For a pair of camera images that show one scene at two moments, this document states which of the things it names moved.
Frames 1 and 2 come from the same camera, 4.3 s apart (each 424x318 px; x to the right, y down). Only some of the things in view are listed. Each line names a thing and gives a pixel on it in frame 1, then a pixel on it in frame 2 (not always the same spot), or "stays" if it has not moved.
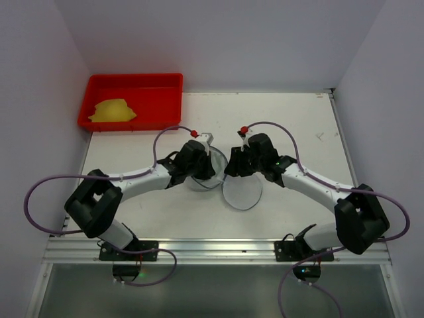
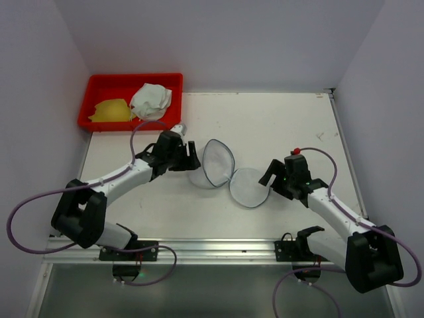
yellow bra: x=115 y=110 stays
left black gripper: x=205 y=164 → x=185 y=156
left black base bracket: x=130 y=271 stays
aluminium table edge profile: x=330 y=91 stays
